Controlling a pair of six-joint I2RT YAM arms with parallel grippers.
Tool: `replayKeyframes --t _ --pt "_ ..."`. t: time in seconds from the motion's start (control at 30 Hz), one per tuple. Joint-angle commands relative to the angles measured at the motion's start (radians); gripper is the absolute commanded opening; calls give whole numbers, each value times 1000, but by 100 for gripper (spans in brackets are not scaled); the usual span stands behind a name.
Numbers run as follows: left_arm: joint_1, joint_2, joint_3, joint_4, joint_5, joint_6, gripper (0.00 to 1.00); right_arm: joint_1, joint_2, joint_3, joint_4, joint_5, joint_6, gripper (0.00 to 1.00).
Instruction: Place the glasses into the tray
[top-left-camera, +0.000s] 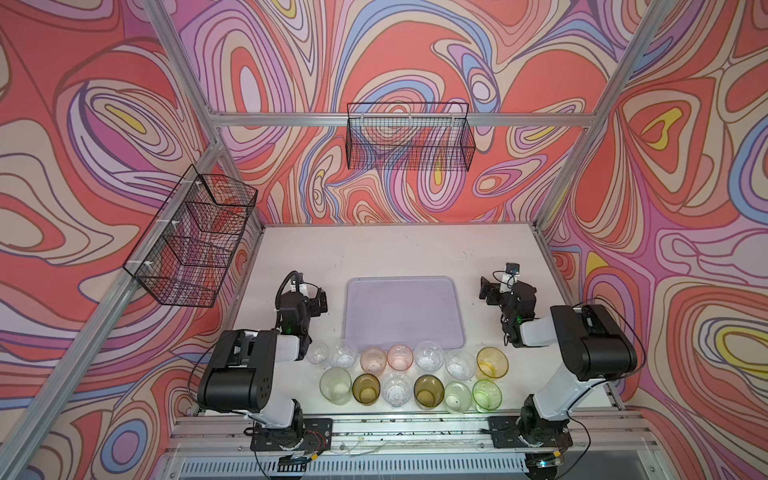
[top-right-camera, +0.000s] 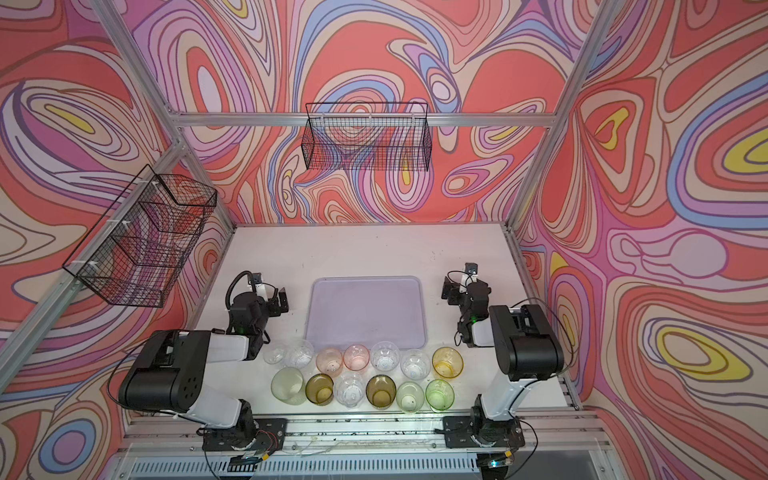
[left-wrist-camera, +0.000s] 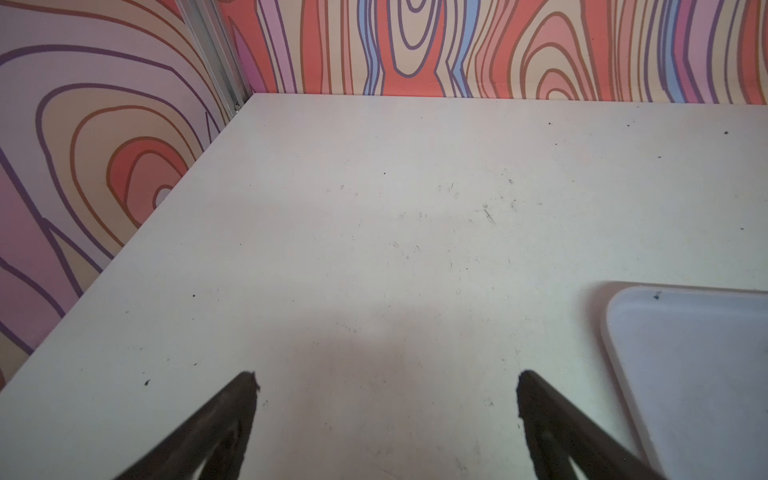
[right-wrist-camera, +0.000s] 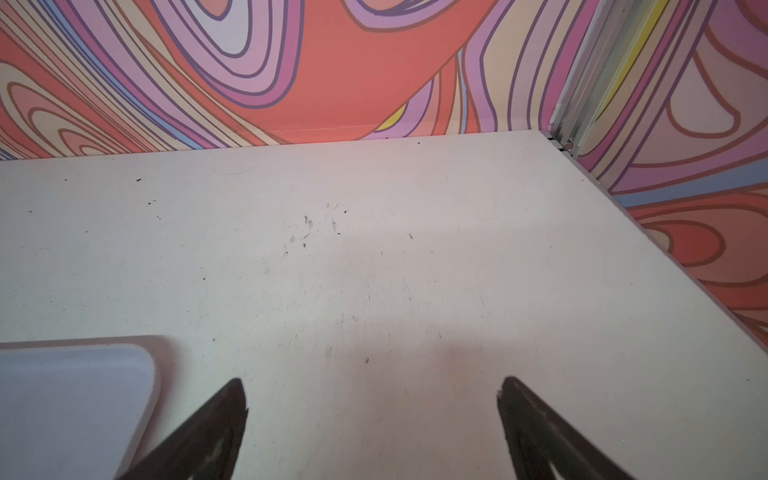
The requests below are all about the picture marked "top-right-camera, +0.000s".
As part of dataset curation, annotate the yellow plastic cup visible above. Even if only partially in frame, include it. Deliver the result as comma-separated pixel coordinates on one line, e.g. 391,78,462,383
432,346,464,379

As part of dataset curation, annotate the clear faceted cup back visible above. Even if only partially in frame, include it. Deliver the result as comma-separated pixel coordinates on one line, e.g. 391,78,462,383
370,341,400,372

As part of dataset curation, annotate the bright green cup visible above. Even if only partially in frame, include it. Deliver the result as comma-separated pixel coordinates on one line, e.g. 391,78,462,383
425,379,455,412

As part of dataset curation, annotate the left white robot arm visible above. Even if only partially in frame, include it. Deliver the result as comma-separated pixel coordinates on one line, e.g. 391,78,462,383
117,288,289,452

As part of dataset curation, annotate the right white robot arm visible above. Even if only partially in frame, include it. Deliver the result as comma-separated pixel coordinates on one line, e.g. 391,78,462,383
438,274,565,451

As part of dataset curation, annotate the lilac plastic tray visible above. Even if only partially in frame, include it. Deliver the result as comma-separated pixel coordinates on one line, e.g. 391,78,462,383
305,276,427,350

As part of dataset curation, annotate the small clear cup far left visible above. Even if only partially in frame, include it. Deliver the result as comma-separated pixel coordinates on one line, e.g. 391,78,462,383
260,342,288,365

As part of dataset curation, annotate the peach cup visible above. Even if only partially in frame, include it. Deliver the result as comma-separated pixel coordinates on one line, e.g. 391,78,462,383
316,347,344,378

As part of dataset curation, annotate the pale green large cup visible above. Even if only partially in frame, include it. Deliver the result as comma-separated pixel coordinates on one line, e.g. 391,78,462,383
270,367,306,405

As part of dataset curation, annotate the amber cup left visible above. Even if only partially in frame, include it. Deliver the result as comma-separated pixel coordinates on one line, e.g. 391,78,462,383
305,373,334,406

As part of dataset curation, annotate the amber cup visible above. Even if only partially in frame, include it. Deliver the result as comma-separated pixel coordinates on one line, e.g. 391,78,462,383
305,373,334,406
366,374,397,409

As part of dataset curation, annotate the pink cup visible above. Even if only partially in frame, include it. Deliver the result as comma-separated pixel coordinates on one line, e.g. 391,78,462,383
343,344,370,372

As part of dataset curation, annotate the pale green cup front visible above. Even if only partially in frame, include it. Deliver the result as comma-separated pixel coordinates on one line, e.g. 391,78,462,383
396,381,425,413

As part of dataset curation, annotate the amber cup right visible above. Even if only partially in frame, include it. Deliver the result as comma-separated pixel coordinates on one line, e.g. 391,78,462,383
366,374,397,409

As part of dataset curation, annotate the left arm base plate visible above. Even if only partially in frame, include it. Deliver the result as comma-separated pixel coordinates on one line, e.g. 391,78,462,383
197,417,288,452

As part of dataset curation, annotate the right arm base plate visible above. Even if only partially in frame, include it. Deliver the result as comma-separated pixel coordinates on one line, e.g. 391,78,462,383
434,416,526,451

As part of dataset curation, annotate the black wire basket left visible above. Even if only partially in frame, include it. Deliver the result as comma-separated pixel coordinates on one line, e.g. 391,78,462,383
62,166,218,308

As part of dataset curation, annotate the black wire basket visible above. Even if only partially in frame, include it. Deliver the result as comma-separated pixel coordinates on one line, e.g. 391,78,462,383
301,101,432,172
62,166,218,308

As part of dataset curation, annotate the black wire basket back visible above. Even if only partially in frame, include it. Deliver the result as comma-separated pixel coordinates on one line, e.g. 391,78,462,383
301,101,432,172

